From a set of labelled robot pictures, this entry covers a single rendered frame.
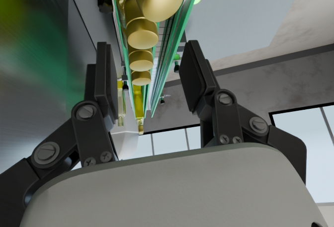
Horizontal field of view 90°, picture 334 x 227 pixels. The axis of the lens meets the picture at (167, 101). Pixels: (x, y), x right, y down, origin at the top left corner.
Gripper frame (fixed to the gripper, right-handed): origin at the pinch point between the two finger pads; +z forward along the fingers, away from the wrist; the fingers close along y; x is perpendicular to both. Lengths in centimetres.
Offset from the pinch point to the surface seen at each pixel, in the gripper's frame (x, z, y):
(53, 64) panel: -10.0, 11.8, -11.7
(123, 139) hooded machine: -259, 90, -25
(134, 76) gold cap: -13.2, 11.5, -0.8
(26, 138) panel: -8.7, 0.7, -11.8
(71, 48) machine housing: -20.4, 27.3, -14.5
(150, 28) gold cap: -2.1, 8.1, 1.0
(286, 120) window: -214, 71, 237
